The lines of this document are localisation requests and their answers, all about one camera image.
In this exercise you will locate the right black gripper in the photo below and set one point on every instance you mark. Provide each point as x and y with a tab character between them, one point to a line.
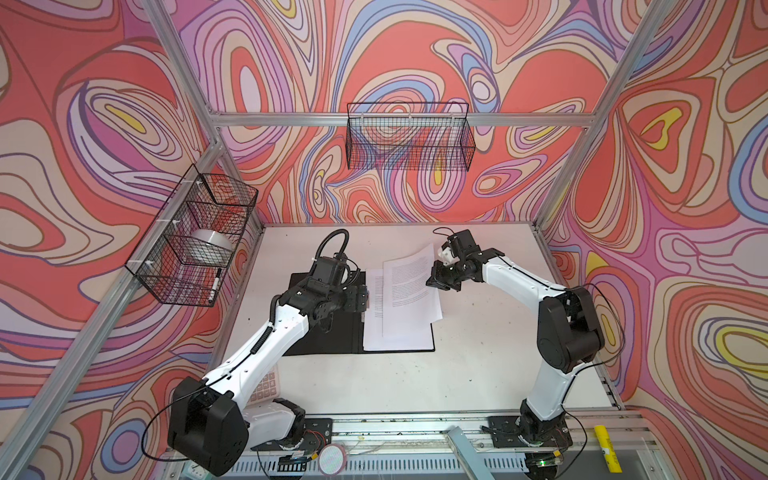
436	280

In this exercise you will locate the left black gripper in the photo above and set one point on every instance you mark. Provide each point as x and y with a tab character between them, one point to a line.
351	304

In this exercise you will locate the orange black file folder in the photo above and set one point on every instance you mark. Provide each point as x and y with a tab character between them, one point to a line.
342	335

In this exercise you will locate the printed paper sheet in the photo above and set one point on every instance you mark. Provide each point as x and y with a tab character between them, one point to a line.
410	307
374	340

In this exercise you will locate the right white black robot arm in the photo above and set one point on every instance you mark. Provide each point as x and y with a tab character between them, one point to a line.
568	333

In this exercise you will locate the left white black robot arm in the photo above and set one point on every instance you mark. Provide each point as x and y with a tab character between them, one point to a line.
211	421

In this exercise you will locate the pink white calculator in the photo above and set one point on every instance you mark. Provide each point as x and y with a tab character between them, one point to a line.
267	389

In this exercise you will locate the white tape roll in basket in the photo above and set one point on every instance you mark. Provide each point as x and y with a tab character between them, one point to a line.
209	248

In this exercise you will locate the pink tape roll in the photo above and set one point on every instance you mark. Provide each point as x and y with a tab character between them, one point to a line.
332	459

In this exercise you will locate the grey metal bar front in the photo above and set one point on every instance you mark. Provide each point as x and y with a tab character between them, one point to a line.
467	456

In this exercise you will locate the yellow marker pen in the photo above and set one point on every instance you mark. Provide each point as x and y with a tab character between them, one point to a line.
609	453

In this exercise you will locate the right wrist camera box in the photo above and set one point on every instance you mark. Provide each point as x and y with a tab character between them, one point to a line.
458	247

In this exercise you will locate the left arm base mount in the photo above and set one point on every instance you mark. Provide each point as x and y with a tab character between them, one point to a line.
307	436

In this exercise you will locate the black wire basket back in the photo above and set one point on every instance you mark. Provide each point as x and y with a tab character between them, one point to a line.
409	136

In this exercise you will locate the black wire basket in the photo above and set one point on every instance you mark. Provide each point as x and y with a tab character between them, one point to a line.
200	227
409	136

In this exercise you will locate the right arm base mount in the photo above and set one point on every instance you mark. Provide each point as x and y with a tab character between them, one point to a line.
508	432

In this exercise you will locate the black wire basket left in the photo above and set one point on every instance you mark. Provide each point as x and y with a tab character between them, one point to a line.
200	227

